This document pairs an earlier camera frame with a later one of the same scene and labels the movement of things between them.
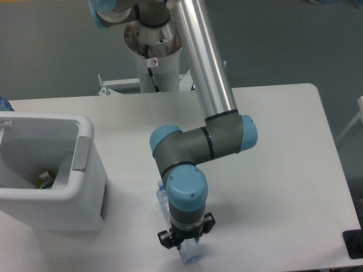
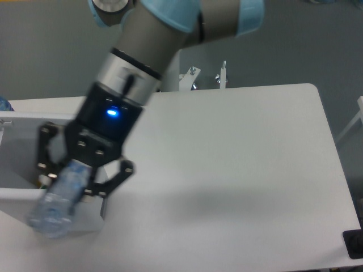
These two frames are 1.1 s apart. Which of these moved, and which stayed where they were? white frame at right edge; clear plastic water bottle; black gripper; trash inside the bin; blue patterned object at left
Moved: black gripper; clear plastic water bottle
Stayed: blue patterned object at left; trash inside the bin; white frame at right edge
